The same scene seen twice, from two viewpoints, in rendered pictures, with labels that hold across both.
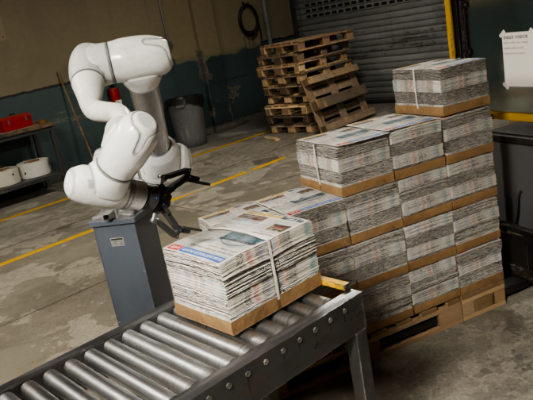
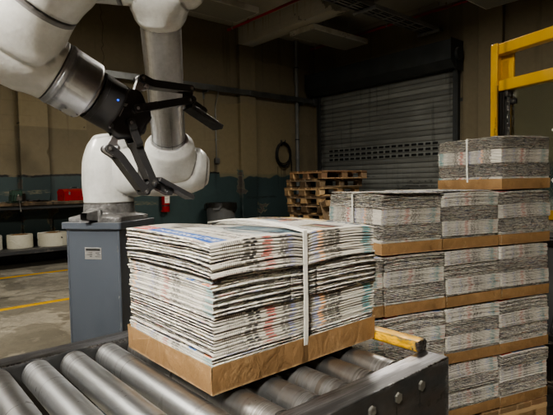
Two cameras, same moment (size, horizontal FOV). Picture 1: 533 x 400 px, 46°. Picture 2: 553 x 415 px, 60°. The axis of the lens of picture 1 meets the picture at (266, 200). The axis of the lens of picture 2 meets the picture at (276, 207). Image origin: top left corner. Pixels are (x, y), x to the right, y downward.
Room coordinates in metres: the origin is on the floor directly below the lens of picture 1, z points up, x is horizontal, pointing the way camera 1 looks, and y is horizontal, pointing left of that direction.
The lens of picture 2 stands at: (0.95, 0.07, 1.11)
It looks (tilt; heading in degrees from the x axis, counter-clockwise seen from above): 3 degrees down; 359
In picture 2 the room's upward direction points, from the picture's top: 1 degrees counter-clockwise
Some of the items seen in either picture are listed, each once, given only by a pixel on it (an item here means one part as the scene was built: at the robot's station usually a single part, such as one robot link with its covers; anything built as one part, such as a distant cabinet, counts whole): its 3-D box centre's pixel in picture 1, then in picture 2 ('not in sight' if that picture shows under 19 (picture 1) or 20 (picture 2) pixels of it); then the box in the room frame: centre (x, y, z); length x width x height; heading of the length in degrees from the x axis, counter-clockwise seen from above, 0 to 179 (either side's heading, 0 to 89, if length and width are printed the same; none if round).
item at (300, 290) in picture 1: (273, 279); (295, 319); (1.92, 0.02, 0.83); 0.29 x 0.16 x 0.04; 40
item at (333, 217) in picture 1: (336, 271); (357, 352); (2.85, -0.27, 0.42); 1.17 x 0.39 x 0.83; 112
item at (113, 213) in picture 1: (117, 206); (105, 212); (2.47, 0.59, 1.03); 0.22 x 0.18 x 0.06; 164
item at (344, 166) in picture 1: (343, 160); (382, 221); (2.90, -0.39, 0.95); 0.38 x 0.29 x 0.23; 24
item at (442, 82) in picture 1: (449, 188); (490, 279); (3.13, -0.95, 0.65); 0.39 x 0.30 x 1.29; 22
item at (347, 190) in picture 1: (345, 178); (382, 241); (2.90, -0.39, 0.86); 0.38 x 0.29 x 0.04; 24
